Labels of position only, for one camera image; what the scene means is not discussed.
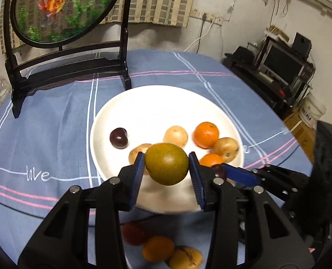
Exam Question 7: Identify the large beige dimpled fruit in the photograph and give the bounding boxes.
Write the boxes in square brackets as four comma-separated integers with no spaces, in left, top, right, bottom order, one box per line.
[128,143,153,165]

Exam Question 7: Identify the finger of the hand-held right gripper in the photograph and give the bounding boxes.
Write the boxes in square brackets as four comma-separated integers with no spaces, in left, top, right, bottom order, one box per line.
[221,163,312,202]

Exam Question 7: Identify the beige checked curtain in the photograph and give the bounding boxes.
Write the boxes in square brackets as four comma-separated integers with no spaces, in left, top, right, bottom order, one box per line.
[0,0,199,54]

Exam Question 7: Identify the goldfish embroidery black frame screen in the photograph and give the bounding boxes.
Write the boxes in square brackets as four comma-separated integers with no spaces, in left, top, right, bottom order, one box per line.
[3,0,135,119]

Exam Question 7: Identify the small dark plum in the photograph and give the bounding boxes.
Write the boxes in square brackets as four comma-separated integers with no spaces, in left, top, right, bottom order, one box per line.
[211,164,226,178]

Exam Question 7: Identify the cardboard box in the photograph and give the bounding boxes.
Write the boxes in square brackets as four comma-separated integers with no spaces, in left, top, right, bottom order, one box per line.
[284,109,316,163]

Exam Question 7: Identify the white round plate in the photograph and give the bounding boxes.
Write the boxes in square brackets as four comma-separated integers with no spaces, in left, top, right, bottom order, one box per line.
[90,85,245,213]

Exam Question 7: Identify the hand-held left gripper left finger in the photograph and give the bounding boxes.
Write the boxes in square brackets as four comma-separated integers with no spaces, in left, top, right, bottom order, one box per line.
[17,151,147,269]

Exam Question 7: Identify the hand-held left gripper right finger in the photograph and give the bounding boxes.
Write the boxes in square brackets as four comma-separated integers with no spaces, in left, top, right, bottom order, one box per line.
[188,151,316,269]

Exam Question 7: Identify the black speaker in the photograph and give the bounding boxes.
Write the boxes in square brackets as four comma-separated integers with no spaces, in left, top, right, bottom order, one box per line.
[292,32,312,59]

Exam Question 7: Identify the white power cable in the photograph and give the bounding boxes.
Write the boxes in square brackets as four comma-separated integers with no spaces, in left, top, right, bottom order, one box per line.
[183,20,214,53]

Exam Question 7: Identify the black monitor stand desk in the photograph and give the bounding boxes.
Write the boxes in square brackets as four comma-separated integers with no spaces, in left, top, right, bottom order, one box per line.
[223,35,316,118]

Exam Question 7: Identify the beige speckled fruit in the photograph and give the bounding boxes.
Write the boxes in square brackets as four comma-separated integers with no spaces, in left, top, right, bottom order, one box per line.
[212,137,239,163]

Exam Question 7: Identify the black computer monitor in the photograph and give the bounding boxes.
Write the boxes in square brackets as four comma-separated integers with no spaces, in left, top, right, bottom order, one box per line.
[263,43,305,86]

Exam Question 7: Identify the small orange tangerine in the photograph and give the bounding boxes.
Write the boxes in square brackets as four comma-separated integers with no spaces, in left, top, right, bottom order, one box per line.
[199,153,224,168]
[142,235,175,262]

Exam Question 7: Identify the white plastic bucket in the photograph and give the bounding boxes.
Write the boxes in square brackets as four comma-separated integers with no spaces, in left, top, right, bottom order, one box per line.
[299,94,326,129]

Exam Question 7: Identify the black hat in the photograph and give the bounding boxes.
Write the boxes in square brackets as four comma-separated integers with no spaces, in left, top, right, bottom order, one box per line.
[225,46,258,65]

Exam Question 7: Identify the large orange tangerine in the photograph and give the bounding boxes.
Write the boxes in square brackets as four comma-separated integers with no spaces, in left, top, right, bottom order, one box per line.
[194,121,220,149]

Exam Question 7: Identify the blue plaid tablecloth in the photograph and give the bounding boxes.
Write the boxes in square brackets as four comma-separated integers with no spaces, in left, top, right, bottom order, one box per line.
[0,49,314,269]

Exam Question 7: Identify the beige round fruit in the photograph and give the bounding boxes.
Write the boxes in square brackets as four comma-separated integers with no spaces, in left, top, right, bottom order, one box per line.
[163,126,188,149]
[169,246,204,269]

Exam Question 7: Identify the white wall power outlets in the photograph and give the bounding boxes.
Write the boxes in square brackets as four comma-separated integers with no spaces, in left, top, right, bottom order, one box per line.
[192,8,225,25]

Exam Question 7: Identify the small dark red fruit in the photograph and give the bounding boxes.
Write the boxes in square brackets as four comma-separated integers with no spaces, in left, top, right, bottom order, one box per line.
[121,221,148,245]

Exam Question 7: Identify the yellow-green citrus fruit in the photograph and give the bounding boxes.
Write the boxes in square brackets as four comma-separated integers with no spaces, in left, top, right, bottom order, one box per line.
[145,143,189,186]

